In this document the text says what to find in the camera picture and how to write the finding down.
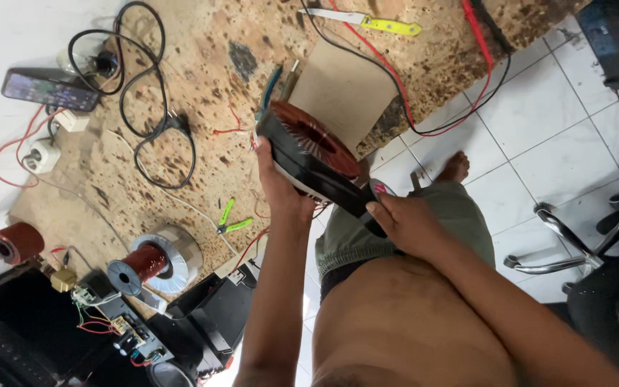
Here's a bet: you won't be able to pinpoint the person's left hand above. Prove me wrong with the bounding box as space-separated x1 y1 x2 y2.
256 137 318 229

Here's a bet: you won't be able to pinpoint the person's right hand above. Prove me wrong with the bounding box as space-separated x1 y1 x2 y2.
365 192 456 262

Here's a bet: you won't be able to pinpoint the black tape strip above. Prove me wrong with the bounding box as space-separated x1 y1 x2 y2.
258 111 388 238

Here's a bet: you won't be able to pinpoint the copper toroidal coil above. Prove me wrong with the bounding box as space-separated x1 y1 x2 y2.
256 100 362 204

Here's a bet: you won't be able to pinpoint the person's grey shorts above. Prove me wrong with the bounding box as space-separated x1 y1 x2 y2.
315 181 497 282

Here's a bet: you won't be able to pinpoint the person's foot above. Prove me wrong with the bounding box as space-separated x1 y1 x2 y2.
434 150 471 185

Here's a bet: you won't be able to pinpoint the brown cardboard piece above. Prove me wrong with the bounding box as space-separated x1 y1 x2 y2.
288 39 400 156

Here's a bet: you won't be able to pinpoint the silver toroidal core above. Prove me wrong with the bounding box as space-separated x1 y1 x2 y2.
130 225 205 295

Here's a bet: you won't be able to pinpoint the black amplifier case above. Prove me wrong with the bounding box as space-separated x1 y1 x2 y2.
146 262 261 379

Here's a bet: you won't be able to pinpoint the chrome chair base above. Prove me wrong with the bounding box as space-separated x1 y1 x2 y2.
503 193 619 276

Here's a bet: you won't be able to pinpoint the electronic circuit board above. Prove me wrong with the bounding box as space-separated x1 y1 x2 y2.
71 285 174 367

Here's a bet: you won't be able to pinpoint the white power adapter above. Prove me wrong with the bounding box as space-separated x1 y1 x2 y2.
54 110 91 133

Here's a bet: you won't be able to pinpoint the clear light bulb with socket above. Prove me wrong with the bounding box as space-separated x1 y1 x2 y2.
56 48 121 78

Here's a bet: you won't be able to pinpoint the black smartphone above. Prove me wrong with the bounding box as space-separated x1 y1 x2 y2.
1 68 101 113

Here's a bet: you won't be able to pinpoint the brown tape roll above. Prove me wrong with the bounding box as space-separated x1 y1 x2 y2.
0 223 46 266

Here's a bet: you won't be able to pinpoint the green handled pliers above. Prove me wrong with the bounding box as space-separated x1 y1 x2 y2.
216 197 254 235

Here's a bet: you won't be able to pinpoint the thin red wire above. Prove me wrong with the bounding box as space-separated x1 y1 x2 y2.
213 100 249 136

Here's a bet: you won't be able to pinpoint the white cable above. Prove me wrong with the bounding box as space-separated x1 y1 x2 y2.
106 129 241 258

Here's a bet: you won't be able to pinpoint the black test lead wire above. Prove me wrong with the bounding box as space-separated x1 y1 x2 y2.
300 0 512 136

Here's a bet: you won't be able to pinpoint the red test lead wire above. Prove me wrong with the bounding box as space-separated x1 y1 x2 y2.
327 0 495 138

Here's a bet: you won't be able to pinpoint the black power cable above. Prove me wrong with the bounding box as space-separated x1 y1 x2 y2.
67 1 197 191

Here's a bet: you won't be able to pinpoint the copper wire spool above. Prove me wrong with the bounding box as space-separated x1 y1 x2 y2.
106 243 169 297

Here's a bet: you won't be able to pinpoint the yellow handled knife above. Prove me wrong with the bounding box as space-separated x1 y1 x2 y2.
298 8 423 37

